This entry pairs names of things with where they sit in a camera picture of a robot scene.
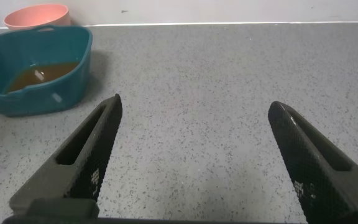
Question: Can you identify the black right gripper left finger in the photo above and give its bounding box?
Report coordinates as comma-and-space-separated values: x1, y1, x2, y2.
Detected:
9, 93, 123, 215

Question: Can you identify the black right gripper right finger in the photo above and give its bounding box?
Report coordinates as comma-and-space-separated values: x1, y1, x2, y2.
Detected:
267, 100, 358, 224

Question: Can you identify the brown liquid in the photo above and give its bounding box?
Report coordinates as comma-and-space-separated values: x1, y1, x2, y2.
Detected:
4, 61, 80, 94

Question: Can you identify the pink bowl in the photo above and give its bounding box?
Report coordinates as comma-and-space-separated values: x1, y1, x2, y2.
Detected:
3, 3, 71, 30

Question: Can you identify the teal square basin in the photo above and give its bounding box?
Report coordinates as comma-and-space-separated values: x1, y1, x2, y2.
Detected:
0, 24, 93, 118

